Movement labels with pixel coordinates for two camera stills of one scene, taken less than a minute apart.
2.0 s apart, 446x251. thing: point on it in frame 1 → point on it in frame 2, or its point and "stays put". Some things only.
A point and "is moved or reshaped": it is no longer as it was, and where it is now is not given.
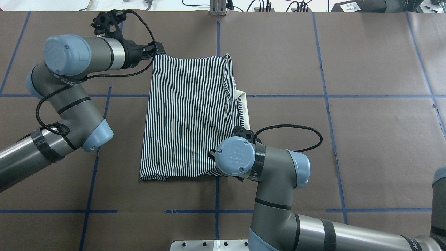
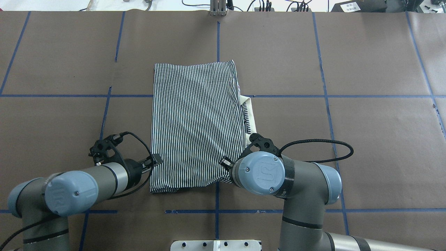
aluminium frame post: x=217 y=8 stays put
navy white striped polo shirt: x=192 y=106 is moved or reshaped
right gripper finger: x=211 y=154 → x=227 y=162
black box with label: x=360 y=6 stays put
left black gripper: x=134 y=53 → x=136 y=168
